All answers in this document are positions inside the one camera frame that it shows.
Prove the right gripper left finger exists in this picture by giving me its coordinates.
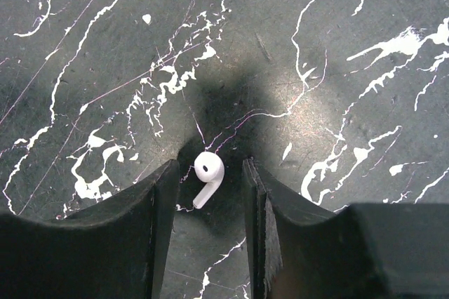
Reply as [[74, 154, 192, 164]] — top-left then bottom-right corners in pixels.
[[1, 159, 180, 298]]

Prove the white earbud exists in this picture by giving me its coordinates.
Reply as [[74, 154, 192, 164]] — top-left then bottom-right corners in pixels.
[[193, 152, 225, 209]]

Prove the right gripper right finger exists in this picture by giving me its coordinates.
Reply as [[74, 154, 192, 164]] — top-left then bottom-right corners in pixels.
[[242, 159, 448, 298]]

